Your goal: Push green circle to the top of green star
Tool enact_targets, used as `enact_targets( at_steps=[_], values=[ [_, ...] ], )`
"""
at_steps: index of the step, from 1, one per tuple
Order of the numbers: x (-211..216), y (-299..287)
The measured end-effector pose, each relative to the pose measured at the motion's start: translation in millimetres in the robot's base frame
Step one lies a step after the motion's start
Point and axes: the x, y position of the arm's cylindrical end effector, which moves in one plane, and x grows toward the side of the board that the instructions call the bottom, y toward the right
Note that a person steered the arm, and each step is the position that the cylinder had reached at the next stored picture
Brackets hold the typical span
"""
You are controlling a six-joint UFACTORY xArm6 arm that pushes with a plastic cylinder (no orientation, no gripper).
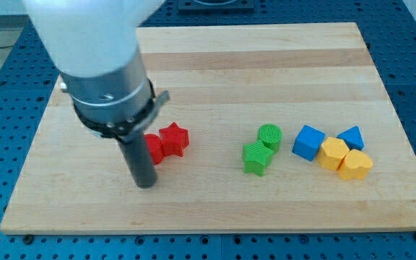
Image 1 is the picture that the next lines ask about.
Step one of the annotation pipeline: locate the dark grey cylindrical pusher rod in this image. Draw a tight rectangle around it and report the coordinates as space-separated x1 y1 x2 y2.
118 132 157 189

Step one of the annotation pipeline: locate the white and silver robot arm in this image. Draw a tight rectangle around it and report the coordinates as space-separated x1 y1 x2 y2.
22 0 169 189

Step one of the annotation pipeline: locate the red star block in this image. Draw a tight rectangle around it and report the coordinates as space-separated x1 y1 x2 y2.
159 122 190 157

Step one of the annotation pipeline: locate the green star block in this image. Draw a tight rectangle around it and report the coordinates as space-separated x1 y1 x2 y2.
242 140 274 177

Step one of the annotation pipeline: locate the red cylinder block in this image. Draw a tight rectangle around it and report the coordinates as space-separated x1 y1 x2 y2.
144 134 164 165

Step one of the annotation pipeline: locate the green cylinder block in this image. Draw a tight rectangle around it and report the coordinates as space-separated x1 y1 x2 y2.
257 123 283 153

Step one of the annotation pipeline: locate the light wooden board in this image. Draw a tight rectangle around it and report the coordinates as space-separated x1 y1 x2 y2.
0 22 416 235

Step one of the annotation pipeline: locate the blue cube block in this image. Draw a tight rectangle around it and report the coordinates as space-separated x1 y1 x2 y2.
292 125 326 161

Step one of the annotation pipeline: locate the yellow hexagon block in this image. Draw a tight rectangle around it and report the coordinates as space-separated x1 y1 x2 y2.
316 137 350 170

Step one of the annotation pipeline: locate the blue triangle block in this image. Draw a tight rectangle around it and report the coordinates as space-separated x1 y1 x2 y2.
337 126 365 151

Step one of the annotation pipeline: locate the yellow heart block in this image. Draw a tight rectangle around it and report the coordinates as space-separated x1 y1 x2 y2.
337 149 373 180

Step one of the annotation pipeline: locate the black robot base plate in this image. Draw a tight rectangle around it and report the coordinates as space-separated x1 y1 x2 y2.
176 0 256 14

